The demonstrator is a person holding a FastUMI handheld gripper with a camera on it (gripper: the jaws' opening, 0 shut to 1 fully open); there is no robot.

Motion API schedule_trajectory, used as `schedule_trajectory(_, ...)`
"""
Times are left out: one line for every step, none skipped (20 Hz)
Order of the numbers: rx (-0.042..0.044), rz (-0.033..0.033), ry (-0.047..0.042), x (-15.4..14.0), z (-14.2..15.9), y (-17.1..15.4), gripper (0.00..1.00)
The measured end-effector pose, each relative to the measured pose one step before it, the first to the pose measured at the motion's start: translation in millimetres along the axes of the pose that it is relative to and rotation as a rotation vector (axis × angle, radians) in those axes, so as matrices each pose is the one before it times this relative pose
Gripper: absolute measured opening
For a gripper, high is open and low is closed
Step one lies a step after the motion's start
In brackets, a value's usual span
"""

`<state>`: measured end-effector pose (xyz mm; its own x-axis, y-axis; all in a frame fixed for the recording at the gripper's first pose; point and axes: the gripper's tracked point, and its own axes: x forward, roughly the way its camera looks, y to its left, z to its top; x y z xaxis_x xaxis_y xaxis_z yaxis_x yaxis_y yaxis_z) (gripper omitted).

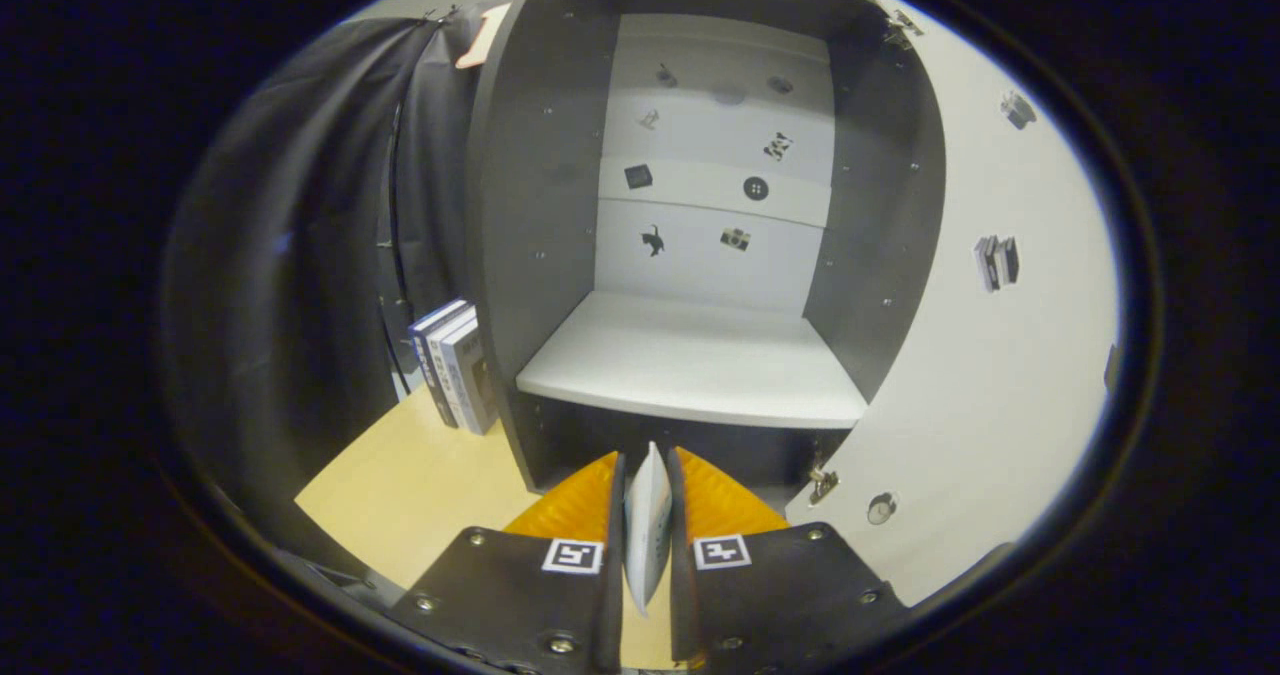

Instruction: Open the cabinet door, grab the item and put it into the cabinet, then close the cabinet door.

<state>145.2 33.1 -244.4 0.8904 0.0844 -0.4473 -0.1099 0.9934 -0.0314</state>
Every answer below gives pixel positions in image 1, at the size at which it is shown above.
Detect white and blue tube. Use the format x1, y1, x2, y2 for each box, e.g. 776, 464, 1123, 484
623, 441, 674, 616

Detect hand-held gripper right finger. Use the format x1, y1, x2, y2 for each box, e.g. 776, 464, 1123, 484
668, 445, 911, 675

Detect dark grey cabinet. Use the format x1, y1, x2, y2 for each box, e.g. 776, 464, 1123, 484
465, 0, 948, 496

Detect white spine book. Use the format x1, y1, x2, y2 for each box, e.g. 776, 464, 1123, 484
425, 307, 479, 431

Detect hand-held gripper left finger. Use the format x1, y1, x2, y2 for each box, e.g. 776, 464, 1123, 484
385, 452, 628, 675

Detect white cabinet shelf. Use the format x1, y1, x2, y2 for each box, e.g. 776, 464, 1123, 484
515, 290, 869, 430

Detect black backdrop cloth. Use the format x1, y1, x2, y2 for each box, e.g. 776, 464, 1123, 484
160, 5, 511, 576

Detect dark blue spine book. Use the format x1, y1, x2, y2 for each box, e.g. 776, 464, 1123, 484
408, 298, 469, 426

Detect white cabinet door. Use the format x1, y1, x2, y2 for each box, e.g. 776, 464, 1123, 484
785, 0, 1123, 608

